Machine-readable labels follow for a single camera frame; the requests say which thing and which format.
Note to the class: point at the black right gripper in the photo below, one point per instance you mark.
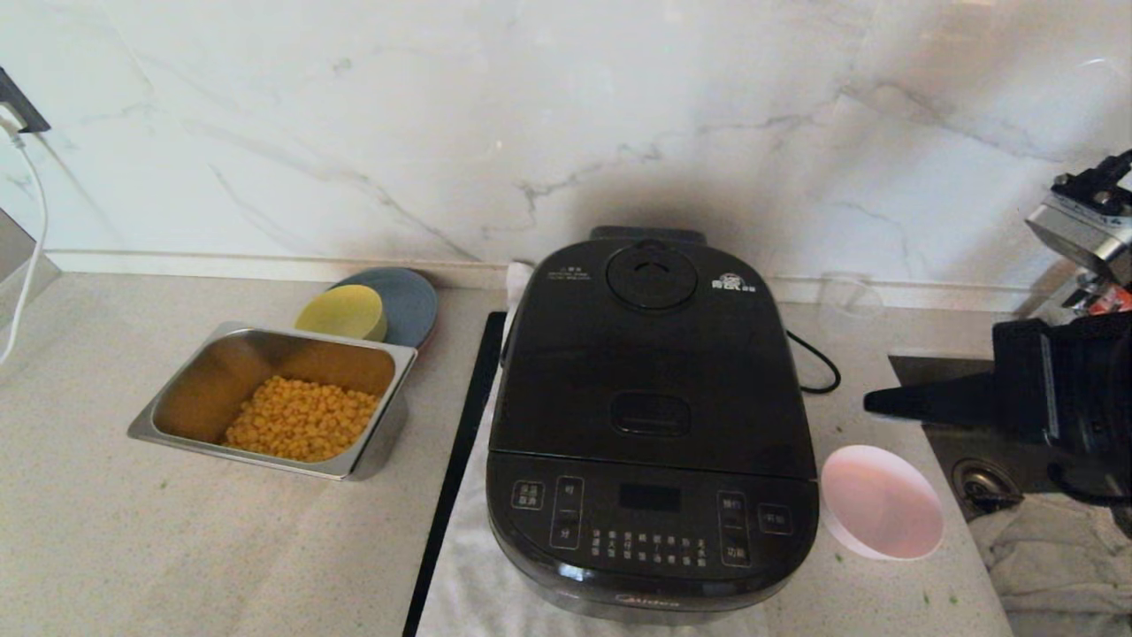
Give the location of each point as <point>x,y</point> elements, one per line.
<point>1026,380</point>

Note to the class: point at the white round bowl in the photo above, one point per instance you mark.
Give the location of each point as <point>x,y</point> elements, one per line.
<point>884,504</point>

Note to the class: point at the black rice cooker lid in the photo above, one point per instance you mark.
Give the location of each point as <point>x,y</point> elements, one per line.
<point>654,372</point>

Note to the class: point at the black rice cooker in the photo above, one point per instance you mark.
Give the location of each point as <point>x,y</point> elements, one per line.
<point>650,548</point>

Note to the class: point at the white towel under cooker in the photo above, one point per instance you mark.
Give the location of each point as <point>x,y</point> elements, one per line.
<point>460,575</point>

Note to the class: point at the yellow small bowl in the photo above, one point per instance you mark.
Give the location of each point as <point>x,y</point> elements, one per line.
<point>340,311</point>

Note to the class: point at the stainless steel sink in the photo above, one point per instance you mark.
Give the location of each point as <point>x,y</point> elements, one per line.
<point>937,372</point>

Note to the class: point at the metal sink drain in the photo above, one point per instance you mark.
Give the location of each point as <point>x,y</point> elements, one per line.
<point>977,482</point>

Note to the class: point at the clear glass cup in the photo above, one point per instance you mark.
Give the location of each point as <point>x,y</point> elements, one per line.
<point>849,305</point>

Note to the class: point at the chrome faucet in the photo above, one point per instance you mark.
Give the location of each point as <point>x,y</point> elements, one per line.
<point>1066,305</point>

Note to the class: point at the white crumpled cloth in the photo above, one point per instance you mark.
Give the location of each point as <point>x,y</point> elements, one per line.
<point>1052,566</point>

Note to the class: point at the red-orange small item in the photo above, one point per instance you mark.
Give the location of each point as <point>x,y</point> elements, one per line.
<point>1116,303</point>

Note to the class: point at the blue-grey round plate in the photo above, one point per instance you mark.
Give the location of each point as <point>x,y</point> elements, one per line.
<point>411,305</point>

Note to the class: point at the yellow corn kernels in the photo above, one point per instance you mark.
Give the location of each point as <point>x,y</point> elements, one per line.
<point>301,420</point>

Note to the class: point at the stainless steel tray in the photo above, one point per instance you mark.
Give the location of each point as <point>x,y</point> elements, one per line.
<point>203,389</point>

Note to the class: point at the grey appliance edge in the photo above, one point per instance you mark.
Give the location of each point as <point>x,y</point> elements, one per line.
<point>13,257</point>

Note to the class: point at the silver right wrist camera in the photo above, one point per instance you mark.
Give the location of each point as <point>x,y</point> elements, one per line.
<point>1083,226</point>

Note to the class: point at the black wall socket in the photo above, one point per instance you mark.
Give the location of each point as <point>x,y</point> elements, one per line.
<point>22,111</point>

